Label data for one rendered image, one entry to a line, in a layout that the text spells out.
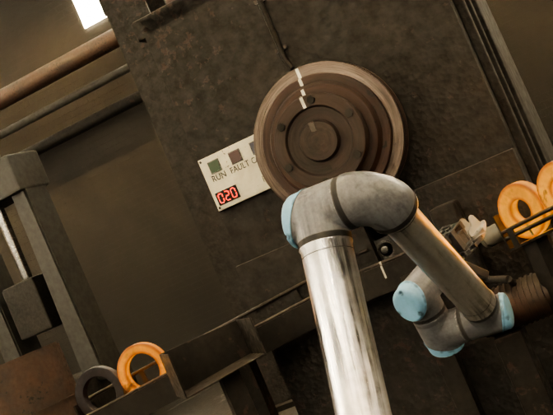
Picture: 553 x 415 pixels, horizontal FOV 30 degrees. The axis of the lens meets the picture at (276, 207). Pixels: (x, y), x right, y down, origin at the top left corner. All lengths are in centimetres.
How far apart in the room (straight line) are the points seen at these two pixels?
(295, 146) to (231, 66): 44
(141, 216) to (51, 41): 199
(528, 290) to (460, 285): 54
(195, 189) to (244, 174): 270
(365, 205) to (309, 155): 95
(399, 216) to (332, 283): 20
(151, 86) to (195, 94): 271
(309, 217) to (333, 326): 23
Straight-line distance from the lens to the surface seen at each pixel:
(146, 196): 1010
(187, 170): 600
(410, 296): 246
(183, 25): 340
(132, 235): 1021
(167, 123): 604
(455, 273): 231
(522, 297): 285
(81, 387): 356
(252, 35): 331
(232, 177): 332
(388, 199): 207
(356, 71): 305
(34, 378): 549
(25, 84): 983
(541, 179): 275
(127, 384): 347
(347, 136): 298
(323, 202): 209
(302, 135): 300
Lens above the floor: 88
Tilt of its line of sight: 2 degrees up
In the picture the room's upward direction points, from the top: 23 degrees counter-clockwise
